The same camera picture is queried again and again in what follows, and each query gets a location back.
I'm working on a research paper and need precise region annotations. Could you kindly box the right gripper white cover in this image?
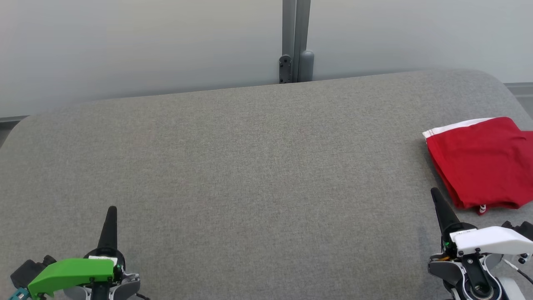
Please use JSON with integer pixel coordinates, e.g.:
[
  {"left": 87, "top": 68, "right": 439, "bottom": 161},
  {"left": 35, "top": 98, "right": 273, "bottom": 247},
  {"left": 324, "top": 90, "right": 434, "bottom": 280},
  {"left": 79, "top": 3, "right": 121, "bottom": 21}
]
[{"left": 431, "top": 187, "right": 533, "bottom": 257}]

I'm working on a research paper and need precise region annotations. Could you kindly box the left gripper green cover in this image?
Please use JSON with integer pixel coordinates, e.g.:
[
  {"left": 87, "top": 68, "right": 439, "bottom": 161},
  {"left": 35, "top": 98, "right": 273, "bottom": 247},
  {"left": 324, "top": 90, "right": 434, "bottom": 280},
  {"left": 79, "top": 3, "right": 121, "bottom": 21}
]
[{"left": 27, "top": 206, "right": 125, "bottom": 298}]

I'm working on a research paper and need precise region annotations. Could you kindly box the red shorts white stripe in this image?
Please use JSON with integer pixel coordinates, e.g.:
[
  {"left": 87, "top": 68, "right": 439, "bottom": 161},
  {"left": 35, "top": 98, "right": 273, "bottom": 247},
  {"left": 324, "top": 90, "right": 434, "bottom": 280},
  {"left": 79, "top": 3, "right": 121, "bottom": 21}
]
[{"left": 423, "top": 117, "right": 533, "bottom": 209}]

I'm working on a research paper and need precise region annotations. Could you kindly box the grey fabric sofa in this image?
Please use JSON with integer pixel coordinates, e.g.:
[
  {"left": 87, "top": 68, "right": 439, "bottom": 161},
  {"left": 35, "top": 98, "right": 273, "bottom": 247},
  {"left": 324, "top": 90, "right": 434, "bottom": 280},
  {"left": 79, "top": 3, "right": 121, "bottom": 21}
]
[{"left": 0, "top": 69, "right": 533, "bottom": 300}]

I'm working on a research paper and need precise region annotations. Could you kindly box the grey rounded cylinder post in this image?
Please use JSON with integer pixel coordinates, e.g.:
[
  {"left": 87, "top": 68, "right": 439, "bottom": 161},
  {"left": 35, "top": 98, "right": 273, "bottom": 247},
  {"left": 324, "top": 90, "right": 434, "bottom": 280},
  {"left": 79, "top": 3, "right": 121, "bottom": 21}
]
[{"left": 298, "top": 50, "right": 314, "bottom": 82}]

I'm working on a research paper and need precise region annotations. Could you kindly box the dark hinge bracket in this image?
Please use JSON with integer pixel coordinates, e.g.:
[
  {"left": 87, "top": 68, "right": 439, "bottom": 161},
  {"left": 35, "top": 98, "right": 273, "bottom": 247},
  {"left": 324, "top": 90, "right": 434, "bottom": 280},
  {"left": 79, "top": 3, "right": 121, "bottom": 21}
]
[{"left": 279, "top": 55, "right": 293, "bottom": 84}]

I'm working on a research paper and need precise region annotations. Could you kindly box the grey metal post bracket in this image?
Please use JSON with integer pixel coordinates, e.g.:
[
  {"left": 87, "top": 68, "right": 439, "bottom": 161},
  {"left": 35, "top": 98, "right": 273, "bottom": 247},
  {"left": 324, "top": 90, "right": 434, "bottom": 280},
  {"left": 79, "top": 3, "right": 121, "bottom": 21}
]
[{"left": 282, "top": 0, "right": 311, "bottom": 83}]

